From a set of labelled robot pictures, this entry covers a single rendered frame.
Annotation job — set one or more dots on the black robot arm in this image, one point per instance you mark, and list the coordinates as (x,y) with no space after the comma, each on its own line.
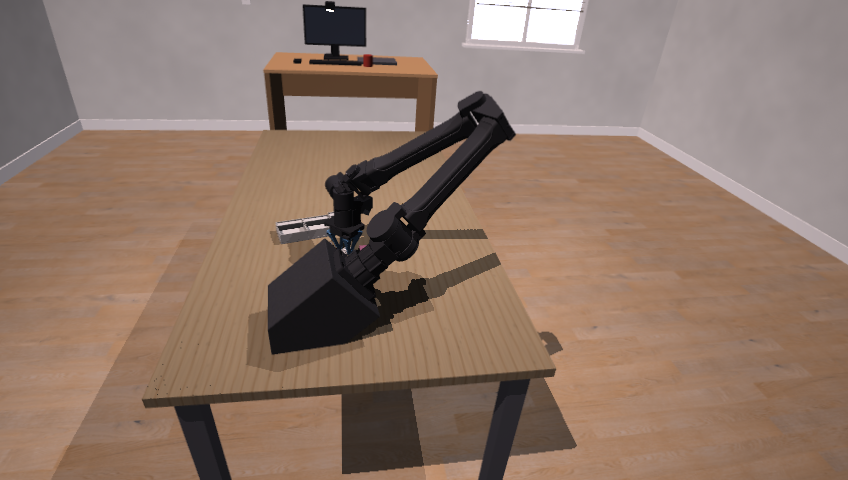
(390,238)

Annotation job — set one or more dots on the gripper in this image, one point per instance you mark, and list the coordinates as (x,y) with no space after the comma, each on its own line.
(341,225)

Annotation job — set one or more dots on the dark grey rack of three bins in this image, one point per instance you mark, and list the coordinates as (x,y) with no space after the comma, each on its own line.
(310,228)

